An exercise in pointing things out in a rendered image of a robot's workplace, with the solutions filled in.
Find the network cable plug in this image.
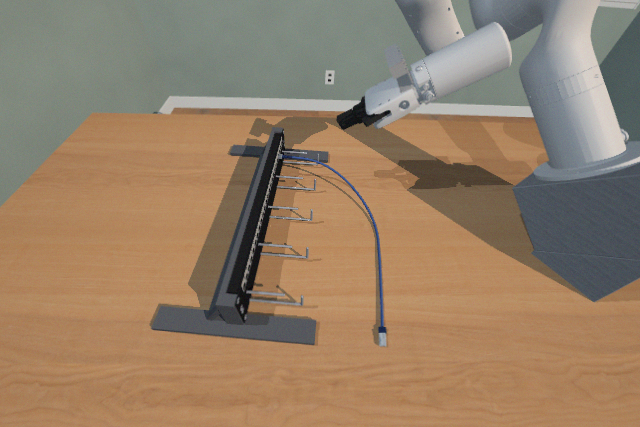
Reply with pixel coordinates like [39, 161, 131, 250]
[378, 327, 386, 347]

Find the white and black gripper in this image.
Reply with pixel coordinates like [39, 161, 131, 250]
[337, 74, 422, 130]

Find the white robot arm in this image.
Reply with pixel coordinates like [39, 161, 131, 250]
[384, 0, 640, 181]

